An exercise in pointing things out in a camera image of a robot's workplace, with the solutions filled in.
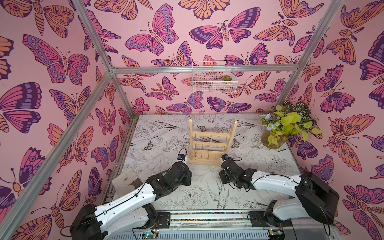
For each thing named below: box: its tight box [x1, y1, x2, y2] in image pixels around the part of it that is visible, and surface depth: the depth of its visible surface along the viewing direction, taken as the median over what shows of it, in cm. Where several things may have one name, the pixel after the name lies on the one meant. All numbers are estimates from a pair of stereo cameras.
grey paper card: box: [111, 167, 143, 199], surface depth 89 cm
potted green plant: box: [259, 101, 323, 150], surface depth 89 cm
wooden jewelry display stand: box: [188, 118, 238, 167], surface depth 90 cm
